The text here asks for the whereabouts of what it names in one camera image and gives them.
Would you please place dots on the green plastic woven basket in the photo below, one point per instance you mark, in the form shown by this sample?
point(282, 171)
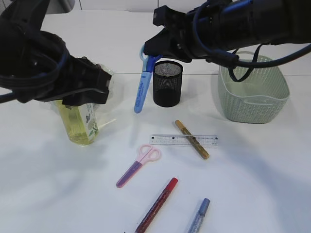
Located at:
point(269, 82)

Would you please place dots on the clear plastic sheet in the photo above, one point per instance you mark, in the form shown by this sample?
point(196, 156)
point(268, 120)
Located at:
point(259, 100)

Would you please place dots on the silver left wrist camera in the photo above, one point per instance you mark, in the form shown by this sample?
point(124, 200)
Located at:
point(67, 5)

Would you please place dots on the clear plastic ruler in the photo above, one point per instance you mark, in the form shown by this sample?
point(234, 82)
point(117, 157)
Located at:
point(180, 140)

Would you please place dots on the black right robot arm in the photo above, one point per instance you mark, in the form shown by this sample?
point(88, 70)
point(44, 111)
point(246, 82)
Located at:
point(212, 31)

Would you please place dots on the red glitter pen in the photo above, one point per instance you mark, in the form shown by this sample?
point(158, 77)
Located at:
point(149, 217)

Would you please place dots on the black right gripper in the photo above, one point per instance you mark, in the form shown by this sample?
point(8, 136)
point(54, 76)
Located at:
point(170, 42)

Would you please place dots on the pink purple scissors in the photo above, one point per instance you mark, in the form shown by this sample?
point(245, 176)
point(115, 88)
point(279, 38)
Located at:
point(146, 153)

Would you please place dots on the black mesh pen holder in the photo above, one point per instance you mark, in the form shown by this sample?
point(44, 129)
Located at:
point(167, 83)

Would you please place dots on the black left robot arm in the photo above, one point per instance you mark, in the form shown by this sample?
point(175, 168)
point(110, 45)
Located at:
point(36, 65)

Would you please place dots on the blue glitter pen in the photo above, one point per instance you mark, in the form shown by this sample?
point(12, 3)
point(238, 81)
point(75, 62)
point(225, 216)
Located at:
point(199, 217)

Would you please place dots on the gold glitter pen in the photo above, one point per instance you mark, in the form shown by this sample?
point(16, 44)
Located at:
point(193, 141)

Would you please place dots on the green wavy glass plate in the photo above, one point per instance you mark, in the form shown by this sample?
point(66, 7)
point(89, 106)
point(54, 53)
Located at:
point(110, 97)

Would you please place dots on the blue scissors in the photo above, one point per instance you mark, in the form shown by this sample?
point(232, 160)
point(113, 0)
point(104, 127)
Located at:
point(149, 62)

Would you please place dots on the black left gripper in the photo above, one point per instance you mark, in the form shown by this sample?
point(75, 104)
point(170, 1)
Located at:
point(81, 82)

